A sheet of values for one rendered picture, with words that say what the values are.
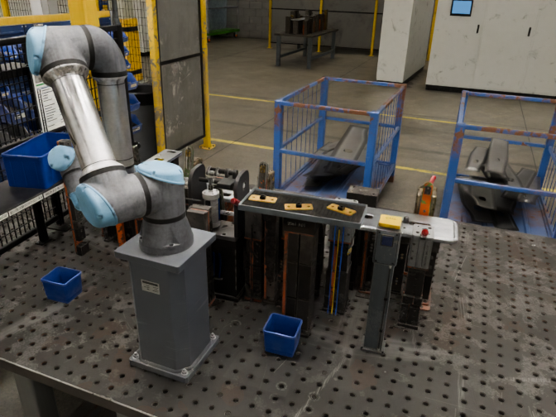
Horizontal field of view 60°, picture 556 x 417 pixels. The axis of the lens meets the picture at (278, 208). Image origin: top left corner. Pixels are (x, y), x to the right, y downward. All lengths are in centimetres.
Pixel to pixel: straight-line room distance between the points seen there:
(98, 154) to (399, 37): 853
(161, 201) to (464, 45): 850
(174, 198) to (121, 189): 14
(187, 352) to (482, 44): 852
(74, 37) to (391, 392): 130
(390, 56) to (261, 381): 847
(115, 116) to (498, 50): 845
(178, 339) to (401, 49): 849
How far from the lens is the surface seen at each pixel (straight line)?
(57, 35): 139
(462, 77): 954
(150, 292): 140
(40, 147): 229
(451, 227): 182
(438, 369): 165
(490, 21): 944
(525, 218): 418
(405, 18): 949
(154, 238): 133
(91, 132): 129
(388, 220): 142
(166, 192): 128
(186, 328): 145
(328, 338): 168
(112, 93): 146
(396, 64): 958
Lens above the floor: 178
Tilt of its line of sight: 25 degrees down
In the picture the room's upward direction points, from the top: 2 degrees clockwise
